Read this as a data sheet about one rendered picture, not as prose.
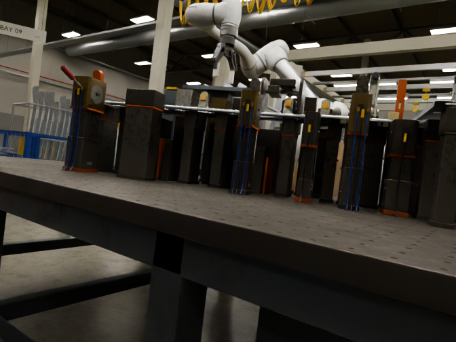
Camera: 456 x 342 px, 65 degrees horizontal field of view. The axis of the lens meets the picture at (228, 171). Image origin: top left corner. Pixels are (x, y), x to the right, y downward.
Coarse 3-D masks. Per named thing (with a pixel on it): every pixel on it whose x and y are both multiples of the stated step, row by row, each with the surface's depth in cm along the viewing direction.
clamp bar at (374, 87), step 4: (376, 72) 140; (372, 76) 140; (376, 76) 140; (372, 80) 143; (376, 80) 143; (372, 84) 143; (376, 84) 143; (372, 88) 143; (376, 88) 142; (368, 92) 142; (372, 92) 143; (376, 92) 142; (376, 96) 141; (372, 100) 142; (376, 100) 141; (372, 104) 142; (376, 104) 140; (376, 108) 140; (376, 112) 140
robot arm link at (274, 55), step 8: (280, 40) 228; (264, 48) 228; (272, 48) 226; (280, 48) 225; (288, 48) 229; (264, 56) 226; (272, 56) 224; (280, 56) 223; (272, 64) 225; (280, 64) 222; (288, 64) 222; (280, 72) 222; (288, 72) 218; (296, 72) 219; (296, 80) 215; (296, 88) 214; (296, 96) 217; (312, 96) 208; (320, 104) 202; (336, 104) 200; (344, 104) 201; (344, 112) 198
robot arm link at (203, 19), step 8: (192, 8) 182; (200, 8) 180; (208, 8) 179; (192, 16) 182; (200, 16) 180; (208, 16) 180; (192, 24) 187; (200, 24) 185; (208, 24) 184; (208, 32) 195; (216, 32) 197; (240, 48) 208; (240, 56) 215; (248, 56) 215; (240, 64) 225; (248, 64) 220
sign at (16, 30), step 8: (0, 16) 1153; (0, 24) 1153; (8, 24) 1162; (16, 24) 1171; (0, 32) 1154; (8, 32) 1163; (16, 32) 1172; (24, 32) 1182; (32, 32) 1191; (40, 32) 1200; (32, 40) 1192; (40, 40) 1202
